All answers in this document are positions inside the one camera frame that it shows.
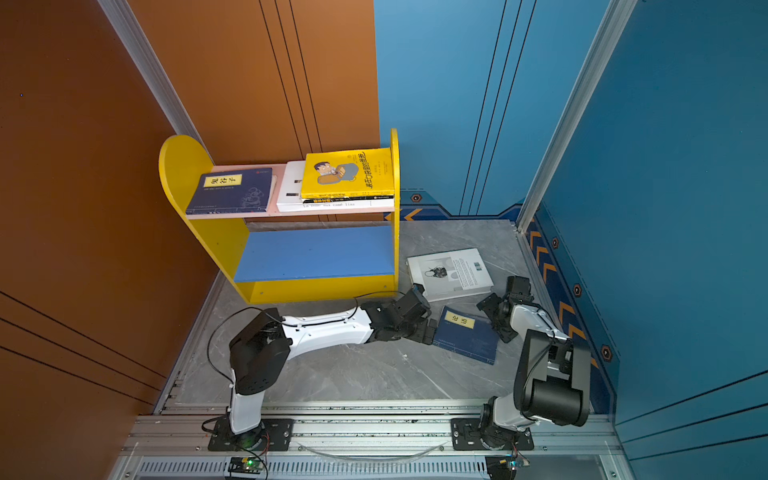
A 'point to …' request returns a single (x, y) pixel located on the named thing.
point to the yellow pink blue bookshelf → (294, 256)
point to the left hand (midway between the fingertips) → (426, 325)
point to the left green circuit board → (248, 465)
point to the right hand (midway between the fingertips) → (486, 314)
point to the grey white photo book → (451, 274)
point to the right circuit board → (501, 467)
